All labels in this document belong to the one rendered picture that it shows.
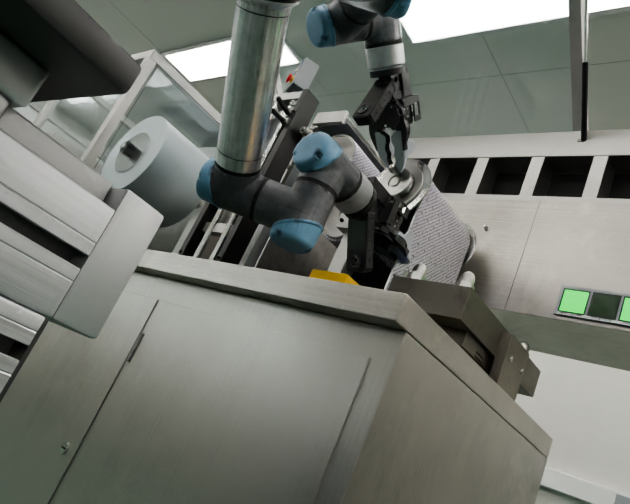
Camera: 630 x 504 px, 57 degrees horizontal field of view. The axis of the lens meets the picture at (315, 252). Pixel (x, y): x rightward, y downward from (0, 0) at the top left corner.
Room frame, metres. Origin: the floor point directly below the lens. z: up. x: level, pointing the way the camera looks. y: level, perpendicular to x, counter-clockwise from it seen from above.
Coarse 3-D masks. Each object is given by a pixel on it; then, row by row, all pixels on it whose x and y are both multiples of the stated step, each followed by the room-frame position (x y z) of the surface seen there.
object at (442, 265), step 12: (420, 216) 1.10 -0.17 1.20; (420, 228) 1.11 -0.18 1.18; (432, 228) 1.14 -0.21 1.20; (420, 240) 1.12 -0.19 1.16; (432, 240) 1.15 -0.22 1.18; (420, 252) 1.13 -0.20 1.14; (432, 252) 1.16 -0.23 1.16; (444, 252) 1.19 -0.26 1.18; (396, 264) 1.09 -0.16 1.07; (408, 264) 1.11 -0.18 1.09; (432, 264) 1.17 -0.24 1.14; (444, 264) 1.20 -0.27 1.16; (456, 264) 1.24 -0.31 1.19; (432, 276) 1.18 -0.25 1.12; (444, 276) 1.21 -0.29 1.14; (456, 276) 1.25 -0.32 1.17
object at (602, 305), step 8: (600, 296) 1.10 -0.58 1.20; (608, 296) 1.09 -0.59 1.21; (616, 296) 1.08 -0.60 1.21; (592, 304) 1.11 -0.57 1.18; (600, 304) 1.10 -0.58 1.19; (608, 304) 1.09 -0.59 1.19; (616, 304) 1.08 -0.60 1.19; (592, 312) 1.11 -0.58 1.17; (600, 312) 1.10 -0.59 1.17; (608, 312) 1.09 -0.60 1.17
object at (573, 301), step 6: (564, 294) 1.16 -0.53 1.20; (570, 294) 1.15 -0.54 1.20; (576, 294) 1.14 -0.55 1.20; (582, 294) 1.13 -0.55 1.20; (588, 294) 1.12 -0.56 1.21; (564, 300) 1.15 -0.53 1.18; (570, 300) 1.14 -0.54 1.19; (576, 300) 1.14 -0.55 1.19; (582, 300) 1.13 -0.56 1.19; (564, 306) 1.15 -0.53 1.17; (570, 306) 1.14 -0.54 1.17; (576, 306) 1.13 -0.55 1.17; (582, 306) 1.13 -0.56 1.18; (576, 312) 1.13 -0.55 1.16; (582, 312) 1.12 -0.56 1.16
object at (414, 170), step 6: (408, 168) 1.11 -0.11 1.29; (414, 168) 1.10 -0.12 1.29; (384, 174) 1.15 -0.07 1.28; (414, 174) 1.10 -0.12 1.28; (420, 174) 1.09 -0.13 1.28; (420, 180) 1.08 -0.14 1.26; (414, 186) 1.09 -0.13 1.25; (420, 186) 1.08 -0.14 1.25; (414, 192) 1.09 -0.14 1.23; (402, 198) 1.10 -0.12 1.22; (408, 198) 1.09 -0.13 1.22; (402, 204) 1.10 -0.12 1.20; (414, 210) 1.11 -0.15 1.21; (408, 216) 1.13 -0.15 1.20; (402, 222) 1.16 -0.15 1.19; (408, 222) 1.15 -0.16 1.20; (402, 228) 1.19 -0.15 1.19; (408, 228) 1.17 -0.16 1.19
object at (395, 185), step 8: (384, 176) 1.13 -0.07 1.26; (392, 176) 1.12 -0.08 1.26; (400, 176) 1.10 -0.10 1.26; (408, 176) 1.09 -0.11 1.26; (384, 184) 1.12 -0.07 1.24; (392, 184) 1.11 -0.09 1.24; (400, 184) 1.10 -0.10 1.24; (408, 184) 1.08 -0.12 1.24; (392, 192) 1.10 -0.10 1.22; (400, 192) 1.09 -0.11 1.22; (408, 192) 1.10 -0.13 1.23; (392, 200) 1.12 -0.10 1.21
